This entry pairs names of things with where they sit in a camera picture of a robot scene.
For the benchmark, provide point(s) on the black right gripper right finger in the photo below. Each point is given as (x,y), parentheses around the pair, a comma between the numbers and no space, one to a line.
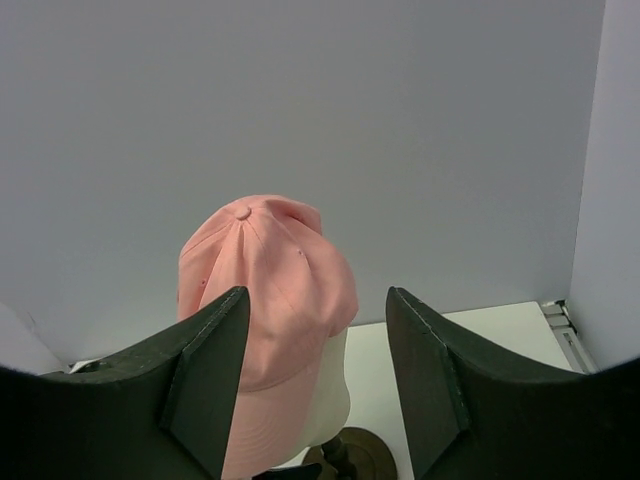
(473,409)

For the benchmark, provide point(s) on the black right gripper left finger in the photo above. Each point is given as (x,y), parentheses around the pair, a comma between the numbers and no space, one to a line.
(159,409)

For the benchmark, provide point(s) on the pink baseball cap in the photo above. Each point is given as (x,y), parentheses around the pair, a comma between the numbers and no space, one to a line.
(302,292)

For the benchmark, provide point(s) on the mannequin head stand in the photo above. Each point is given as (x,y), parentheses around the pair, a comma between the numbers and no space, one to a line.
(331,449)

